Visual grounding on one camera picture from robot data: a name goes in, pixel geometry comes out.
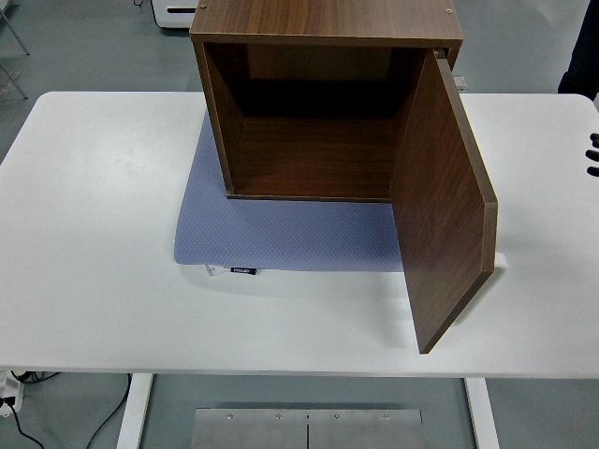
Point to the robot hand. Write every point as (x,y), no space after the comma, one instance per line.
(593,154)

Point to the brown wooden cabinet door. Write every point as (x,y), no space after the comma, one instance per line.
(440,201)

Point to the brown wooden cabinet body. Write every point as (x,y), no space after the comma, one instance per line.
(327,18)

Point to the person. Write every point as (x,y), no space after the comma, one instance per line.
(582,56)

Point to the small grey floor fixture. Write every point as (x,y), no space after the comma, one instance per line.
(461,83)

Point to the white table leg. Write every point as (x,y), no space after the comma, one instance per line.
(481,411)
(135,411)

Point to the blue perforated mat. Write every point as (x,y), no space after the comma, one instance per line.
(281,234)

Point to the grey metal plate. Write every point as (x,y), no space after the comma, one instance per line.
(365,430)
(252,430)

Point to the black mat label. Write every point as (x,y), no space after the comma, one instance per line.
(244,270)

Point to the white mat tag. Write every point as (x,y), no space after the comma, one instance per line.
(214,270)

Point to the white appliance with slot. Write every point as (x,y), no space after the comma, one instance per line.
(175,11)

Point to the white power strip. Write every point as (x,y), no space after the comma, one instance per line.
(8,388)

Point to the grey metal rack frame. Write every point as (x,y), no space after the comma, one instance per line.
(13,28)

